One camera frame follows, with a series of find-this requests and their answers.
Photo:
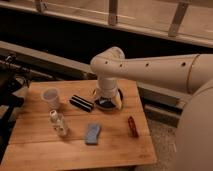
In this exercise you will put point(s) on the blue sponge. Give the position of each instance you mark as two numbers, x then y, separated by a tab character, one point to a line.
92	134

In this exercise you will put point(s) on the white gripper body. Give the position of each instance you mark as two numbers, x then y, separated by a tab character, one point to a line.
107	86

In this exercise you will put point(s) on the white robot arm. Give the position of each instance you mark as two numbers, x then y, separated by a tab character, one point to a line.
191	74

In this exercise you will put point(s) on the black equipment at left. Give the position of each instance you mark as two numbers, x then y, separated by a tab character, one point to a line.
14	85

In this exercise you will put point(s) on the clear plastic bottle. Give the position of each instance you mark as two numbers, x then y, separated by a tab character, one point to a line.
59	124

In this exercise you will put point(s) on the translucent plastic cup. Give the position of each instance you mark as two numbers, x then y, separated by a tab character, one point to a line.
51	97

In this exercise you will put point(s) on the metal frame rail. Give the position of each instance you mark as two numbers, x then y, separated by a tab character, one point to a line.
188	21

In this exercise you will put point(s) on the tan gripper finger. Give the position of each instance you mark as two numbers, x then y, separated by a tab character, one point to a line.
118	101
96	95

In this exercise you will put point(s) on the red pocket tool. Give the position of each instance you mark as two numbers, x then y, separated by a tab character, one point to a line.
132	127

